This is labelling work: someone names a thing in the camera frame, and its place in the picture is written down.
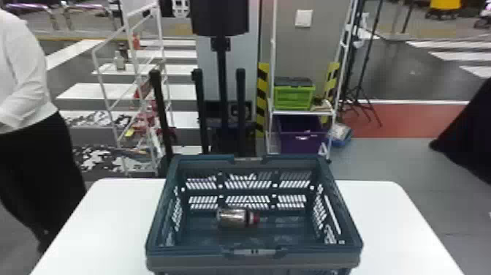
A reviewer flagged white wire rack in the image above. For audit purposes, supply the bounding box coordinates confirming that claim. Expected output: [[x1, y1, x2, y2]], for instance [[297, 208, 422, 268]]
[[91, 1, 175, 178]]

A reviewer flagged purple crate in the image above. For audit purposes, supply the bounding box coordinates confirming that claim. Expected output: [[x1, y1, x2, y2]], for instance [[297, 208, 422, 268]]
[[276, 115, 330, 155]]

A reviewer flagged green crate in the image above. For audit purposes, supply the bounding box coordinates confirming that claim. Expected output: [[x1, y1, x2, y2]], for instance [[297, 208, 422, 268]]
[[273, 76, 316, 111]]

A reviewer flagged brown bottle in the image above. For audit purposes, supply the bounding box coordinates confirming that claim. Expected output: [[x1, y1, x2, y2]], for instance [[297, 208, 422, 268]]
[[216, 207, 262, 230]]

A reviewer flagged person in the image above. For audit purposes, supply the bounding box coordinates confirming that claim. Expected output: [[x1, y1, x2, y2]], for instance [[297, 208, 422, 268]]
[[0, 8, 87, 255]]

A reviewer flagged blue basket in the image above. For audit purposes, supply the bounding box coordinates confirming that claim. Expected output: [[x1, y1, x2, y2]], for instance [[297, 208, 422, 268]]
[[145, 153, 364, 275]]

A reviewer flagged white shelf trolley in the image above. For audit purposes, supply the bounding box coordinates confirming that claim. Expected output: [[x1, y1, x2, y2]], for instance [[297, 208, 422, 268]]
[[265, 0, 361, 162]]

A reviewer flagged yellow black striped post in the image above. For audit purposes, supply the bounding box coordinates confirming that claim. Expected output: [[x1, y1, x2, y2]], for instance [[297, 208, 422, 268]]
[[255, 61, 270, 138], [321, 61, 341, 124]]

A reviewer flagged black tripod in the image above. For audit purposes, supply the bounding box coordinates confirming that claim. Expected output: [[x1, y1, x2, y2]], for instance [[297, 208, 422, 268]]
[[339, 0, 384, 129]]

